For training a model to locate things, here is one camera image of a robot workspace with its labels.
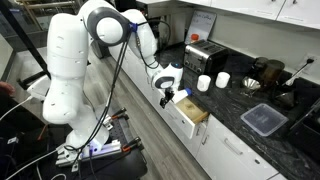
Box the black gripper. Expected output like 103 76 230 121
159 87 176 110

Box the white drawer with wooden interior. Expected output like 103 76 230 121
164 95 210 140

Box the white ceramic mug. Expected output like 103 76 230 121
215 71 231 89
196 74 212 92

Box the operator bare hand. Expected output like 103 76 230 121
0 81 16 98

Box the stainless steel black toaster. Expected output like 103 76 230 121
183 39 230 77

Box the white base cabinet unit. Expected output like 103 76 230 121
99 33 288 180

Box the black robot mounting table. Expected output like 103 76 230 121
0 106 148 180

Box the handwritten whiteboard sign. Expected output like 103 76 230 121
185 9 217 44

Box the shiny metal funnel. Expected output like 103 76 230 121
242 76 262 93

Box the black steel coffee brewer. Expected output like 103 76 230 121
136 0 188 46

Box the dark metal strainer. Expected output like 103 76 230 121
272 89 298 108

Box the white upper cabinet row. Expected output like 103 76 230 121
178 0 320 31

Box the white plastic device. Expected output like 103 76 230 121
26 74 51 102

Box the wooden rack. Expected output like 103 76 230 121
14 0 83 24

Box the black clamp with orange handle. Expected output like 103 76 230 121
111 107 128 121
121 136 145 153

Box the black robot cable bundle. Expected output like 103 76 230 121
63 19 173 162

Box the white closed drawer with handle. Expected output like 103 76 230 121
205 114 279 180

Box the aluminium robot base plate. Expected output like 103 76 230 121
54 139 123 168

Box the white cable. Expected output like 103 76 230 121
5 148 60 180
0 95 35 122

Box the black metal post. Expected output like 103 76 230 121
0 0 52 81

